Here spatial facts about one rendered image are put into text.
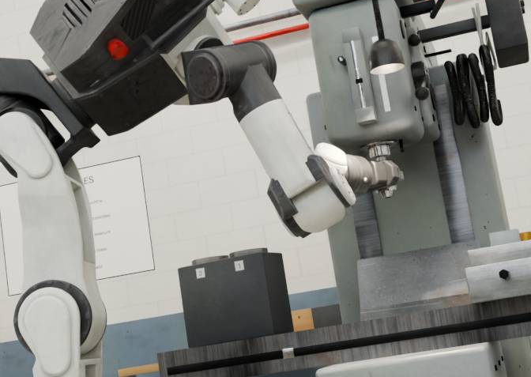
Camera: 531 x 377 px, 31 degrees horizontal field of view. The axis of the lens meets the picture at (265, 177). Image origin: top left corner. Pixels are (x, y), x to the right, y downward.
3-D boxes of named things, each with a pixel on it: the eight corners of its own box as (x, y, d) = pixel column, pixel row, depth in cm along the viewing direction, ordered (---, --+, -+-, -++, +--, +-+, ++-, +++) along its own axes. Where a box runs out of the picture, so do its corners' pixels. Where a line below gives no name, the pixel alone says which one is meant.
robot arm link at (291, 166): (348, 201, 161) (284, 90, 165) (284, 239, 163) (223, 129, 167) (359, 203, 172) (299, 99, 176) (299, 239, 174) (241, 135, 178)
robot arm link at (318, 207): (352, 191, 185) (358, 225, 167) (308, 217, 187) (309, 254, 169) (324, 147, 183) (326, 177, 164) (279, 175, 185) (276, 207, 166)
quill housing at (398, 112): (419, 127, 202) (393, -14, 208) (325, 147, 208) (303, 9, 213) (429, 141, 221) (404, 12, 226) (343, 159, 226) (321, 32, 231)
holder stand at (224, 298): (274, 334, 209) (261, 245, 213) (187, 348, 217) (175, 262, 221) (295, 332, 220) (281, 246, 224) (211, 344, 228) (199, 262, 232)
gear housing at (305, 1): (399, -21, 204) (391, -63, 206) (291, 6, 210) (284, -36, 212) (419, 23, 236) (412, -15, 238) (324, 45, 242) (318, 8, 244)
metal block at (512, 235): (522, 256, 199) (517, 228, 200) (494, 261, 201) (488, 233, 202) (524, 257, 204) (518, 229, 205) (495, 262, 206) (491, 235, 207)
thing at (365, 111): (374, 118, 201) (358, 25, 205) (356, 122, 202) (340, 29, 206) (378, 122, 205) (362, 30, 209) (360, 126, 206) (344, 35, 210)
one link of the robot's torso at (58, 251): (16, 367, 168) (-30, 119, 176) (46, 364, 185) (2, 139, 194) (99, 348, 168) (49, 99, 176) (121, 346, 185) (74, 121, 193)
